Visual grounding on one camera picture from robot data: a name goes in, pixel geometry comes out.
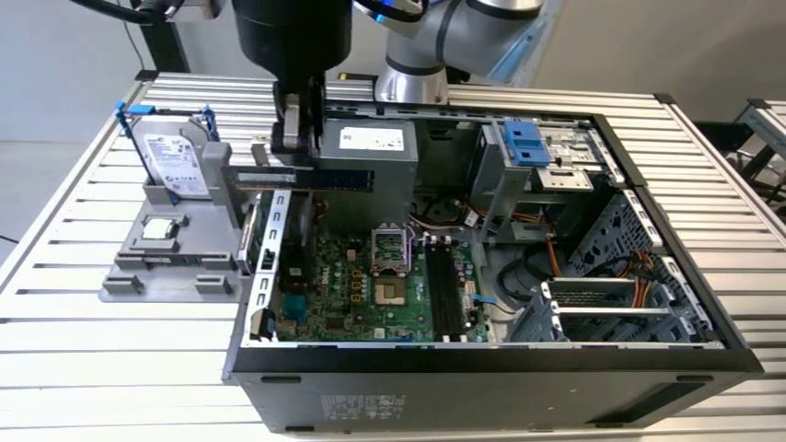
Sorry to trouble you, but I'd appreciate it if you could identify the side metal table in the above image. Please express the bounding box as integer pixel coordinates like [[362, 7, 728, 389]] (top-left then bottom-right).
[[731, 99, 786, 204]]

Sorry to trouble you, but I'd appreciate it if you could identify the orange wire bundle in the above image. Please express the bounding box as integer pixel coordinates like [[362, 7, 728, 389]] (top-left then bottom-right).
[[630, 250, 656, 309]]

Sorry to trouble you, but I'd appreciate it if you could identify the orange flat wire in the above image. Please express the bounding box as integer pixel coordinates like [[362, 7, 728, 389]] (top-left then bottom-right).
[[545, 234, 562, 278]]

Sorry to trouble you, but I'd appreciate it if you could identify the grey parts rack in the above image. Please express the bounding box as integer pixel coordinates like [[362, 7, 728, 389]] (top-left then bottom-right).
[[99, 140, 259, 303]]

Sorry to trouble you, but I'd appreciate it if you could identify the silver disk bay cage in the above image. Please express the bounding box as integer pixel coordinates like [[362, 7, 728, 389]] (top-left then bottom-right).
[[509, 275, 701, 344]]

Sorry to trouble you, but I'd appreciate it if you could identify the hard disk in blue carrier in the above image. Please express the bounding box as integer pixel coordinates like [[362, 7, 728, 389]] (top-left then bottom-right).
[[115, 99, 222, 204]]

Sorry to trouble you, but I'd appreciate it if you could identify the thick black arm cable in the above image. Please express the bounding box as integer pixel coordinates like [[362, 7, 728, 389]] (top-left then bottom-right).
[[69, 0, 179, 25]]

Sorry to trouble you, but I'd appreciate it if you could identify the black looped wire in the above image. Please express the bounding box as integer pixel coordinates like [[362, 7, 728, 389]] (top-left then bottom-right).
[[497, 255, 548, 306]]

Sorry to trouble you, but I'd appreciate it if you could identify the black PC case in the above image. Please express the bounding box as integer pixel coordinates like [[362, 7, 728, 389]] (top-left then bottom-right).
[[221, 96, 767, 436]]

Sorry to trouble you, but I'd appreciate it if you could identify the silver drive cage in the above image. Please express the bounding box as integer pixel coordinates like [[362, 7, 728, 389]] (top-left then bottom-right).
[[472, 117, 616, 240]]

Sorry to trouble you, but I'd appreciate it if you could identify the grey power supply unit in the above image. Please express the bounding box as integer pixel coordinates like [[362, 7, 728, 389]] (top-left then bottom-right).
[[301, 117, 421, 231]]

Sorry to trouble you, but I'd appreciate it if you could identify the black upright post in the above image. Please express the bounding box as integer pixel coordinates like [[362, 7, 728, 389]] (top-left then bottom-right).
[[139, 20, 193, 75]]

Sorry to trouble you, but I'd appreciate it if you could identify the CPU socket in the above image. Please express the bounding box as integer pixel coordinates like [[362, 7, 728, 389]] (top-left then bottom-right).
[[373, 274, 412, 308]]

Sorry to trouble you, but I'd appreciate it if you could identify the green motherboard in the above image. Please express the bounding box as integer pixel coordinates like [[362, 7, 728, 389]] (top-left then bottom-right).
[[275, 232, 493, 344]]

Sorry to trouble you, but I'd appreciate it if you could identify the green graphics card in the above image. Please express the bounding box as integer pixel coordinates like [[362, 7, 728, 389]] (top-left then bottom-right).
[[241, 135, 278, 275]]

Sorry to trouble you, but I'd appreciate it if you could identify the black case fan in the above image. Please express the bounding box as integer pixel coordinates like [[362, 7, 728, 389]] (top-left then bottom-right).
[[286, 191, 318, 259]]

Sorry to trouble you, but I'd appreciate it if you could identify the round heatsink fan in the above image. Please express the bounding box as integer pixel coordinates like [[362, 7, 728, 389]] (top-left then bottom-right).
[[422, 197, 470, 227]]

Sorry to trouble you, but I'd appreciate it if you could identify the silver CPU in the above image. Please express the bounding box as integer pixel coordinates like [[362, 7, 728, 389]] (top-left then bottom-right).
[[142, 218, 178, 238]]

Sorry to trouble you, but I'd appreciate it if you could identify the metal socket cover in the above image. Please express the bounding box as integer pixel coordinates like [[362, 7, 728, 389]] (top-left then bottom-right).
[[370, 222, 412, 277]]

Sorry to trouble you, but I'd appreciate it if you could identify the blue drive bay latch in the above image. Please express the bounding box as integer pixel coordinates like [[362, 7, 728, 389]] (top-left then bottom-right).
[[501, 120, 548, 168]]

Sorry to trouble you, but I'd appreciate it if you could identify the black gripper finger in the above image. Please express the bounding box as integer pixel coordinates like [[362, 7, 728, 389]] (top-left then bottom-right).
[[309, 76, 329, 160], [270, 81, 309, 156]]

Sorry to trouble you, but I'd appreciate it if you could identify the black RAM slot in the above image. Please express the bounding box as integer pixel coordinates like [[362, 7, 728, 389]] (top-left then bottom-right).
[[440, 235, 469, 343], [425, 235, 452, 343]]

